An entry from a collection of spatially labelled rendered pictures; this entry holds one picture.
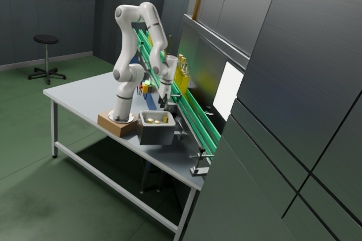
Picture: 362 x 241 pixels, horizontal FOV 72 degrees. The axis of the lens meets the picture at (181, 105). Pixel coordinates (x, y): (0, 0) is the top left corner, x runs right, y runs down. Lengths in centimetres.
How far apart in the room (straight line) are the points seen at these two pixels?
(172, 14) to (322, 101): 423
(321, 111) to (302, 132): 7
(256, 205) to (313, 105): 34
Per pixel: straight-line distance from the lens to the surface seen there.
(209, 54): 180
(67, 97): 234
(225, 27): 173
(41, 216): 239
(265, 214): 77
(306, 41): 66
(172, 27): 471
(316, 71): 63
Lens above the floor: 188
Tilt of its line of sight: 27 degrees down
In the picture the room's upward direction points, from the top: 15 degrees clockwise
